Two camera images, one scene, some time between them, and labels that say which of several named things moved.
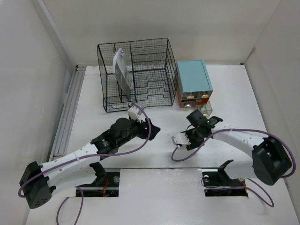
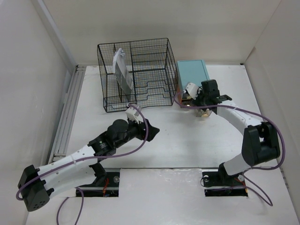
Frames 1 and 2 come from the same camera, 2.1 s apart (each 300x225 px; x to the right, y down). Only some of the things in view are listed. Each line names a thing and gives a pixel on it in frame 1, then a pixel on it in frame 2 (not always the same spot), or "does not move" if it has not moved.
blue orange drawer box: [193, 83] does not move
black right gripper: [193, 144] -> [200, 92]
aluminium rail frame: [68, 111] does not move
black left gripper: [144, 133] does not move
